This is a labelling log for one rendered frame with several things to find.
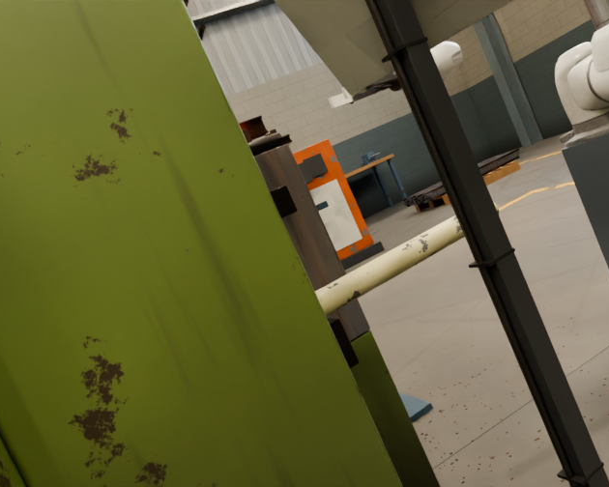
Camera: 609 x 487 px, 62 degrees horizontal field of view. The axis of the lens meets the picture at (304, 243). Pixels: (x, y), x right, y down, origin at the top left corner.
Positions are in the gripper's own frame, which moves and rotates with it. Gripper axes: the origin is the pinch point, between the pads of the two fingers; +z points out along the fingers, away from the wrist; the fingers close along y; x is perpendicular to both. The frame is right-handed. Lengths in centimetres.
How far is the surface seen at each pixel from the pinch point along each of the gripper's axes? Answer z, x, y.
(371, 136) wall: -496, 37, 700
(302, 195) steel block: 31.2, -19.7, -15.9
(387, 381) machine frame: 31, -65, -16
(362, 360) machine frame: 34, -58, -16
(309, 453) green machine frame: 61, -55, -44
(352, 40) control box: 27, -1, -47
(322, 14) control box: 30, 4, -47
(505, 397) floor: -13, -100, 6
